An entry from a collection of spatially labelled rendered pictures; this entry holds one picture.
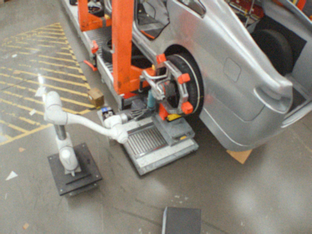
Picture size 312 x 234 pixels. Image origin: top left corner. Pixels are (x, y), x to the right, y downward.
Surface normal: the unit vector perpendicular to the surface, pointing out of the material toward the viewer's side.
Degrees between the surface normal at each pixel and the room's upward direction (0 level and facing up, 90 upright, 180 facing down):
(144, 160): 0
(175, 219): 0
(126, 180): 0
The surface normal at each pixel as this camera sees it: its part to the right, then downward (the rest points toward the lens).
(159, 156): 0.09, -0.66
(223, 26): -0.52, -0.14
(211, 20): -0.73, 0.04
